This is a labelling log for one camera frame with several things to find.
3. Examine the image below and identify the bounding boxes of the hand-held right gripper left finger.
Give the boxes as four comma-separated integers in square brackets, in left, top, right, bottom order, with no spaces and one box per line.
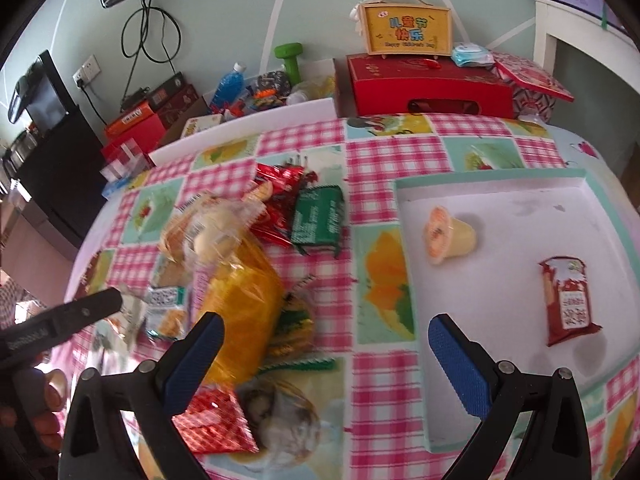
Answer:
[59,311,226,480]

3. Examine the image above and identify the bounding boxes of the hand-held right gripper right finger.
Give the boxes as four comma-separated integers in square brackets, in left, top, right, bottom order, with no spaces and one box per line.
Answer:
[428,313,594,480]

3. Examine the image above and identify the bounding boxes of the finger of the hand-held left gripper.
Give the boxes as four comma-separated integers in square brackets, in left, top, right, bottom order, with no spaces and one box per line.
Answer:
[50,287,124,333]

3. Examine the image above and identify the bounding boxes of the yellow green striped snack packet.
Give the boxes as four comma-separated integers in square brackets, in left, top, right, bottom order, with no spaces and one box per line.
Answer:
[267,287,317,363]

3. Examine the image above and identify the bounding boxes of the white tray with teal rim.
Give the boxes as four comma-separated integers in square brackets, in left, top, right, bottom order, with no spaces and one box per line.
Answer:
[394,170,603,454]

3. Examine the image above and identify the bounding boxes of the person's left hand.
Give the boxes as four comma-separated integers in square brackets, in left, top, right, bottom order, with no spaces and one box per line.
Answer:
[0,367,68,456]

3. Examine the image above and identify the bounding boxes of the red patterned foil packet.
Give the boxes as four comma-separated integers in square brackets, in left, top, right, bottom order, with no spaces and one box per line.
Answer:
[171,387,260,456]

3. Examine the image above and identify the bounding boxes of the brown bread packet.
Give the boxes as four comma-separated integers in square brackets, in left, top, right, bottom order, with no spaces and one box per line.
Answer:
[159,204,201,263]

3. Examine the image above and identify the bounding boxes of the dark red snack packet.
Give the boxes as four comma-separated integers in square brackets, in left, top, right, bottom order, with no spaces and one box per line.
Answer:
[538,256,603,348]

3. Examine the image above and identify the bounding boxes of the orange jelly cup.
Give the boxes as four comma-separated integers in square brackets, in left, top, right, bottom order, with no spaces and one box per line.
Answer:
[424,206,479,266]

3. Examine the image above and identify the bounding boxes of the black cabinet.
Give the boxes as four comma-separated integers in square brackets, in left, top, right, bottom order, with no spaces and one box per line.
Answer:
[14,105,107,250]

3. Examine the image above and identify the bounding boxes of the clear-wrapped round bun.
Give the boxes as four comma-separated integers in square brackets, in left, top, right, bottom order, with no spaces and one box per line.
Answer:
[187,196,267,267]

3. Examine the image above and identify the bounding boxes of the clear red white box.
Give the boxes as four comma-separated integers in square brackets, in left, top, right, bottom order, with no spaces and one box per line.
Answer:
[99,141,154,184]

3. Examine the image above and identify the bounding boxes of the red flat box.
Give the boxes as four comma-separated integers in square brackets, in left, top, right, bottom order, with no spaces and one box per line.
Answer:
[100,130,162,162]

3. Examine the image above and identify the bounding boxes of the red snack packet with picture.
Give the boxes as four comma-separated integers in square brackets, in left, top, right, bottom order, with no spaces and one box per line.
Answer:
[245,180,277,212]

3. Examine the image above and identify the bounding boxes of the orange flat box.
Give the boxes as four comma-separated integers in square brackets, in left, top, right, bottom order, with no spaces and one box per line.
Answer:
[104,101,167,147]

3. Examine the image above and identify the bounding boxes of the small white yellow box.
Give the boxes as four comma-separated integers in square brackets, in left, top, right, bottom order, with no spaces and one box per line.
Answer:
[181,114,224,139]

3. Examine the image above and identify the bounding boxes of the black countertop appliance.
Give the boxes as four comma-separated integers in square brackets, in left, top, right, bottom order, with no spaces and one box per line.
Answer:
[6,50,72,127]

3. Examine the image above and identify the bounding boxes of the pink checked tablecloth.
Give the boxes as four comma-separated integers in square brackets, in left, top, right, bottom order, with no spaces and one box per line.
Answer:
[65,112,640,480]

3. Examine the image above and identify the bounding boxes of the white cardboard box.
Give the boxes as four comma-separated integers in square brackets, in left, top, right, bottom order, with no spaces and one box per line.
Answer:
[149,57,347,167]

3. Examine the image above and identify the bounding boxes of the blue liquid bottle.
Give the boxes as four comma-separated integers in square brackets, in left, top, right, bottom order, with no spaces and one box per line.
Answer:
[209,62,249,112]

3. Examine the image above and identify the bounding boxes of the dark colourful bag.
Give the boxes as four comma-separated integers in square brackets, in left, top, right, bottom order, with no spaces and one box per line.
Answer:
[249,71,294,107]

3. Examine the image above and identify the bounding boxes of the large red gift box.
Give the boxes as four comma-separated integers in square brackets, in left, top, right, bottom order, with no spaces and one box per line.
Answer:
[346,52,517,119]

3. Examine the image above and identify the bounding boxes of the red patterned box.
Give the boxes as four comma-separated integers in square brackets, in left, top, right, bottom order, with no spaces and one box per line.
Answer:
[491,52,574,124]

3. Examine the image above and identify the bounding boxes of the blue wipes pack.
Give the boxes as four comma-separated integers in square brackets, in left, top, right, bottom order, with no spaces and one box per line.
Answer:
[451,42,494,68]

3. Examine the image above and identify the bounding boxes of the green dumbbell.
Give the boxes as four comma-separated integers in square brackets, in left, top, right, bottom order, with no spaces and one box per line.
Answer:
[273,42,309,84]

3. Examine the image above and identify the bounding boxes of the white cabinet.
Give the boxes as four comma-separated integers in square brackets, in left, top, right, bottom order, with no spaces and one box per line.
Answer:
[531,0,640,187]

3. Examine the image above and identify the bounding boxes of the white plush ornament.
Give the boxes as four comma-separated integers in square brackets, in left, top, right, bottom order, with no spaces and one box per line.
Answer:
[349,0,377,37]

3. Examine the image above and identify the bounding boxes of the white wall socket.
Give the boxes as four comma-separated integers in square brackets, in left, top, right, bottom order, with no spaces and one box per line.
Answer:
[72,55,102,87]

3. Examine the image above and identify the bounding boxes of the black cables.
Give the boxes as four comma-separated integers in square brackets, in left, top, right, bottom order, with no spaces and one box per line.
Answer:
[121,0,182,108]

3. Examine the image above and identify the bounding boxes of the yellow case with handle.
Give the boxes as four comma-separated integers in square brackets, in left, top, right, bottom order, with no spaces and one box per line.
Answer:
[359,0,454,57]

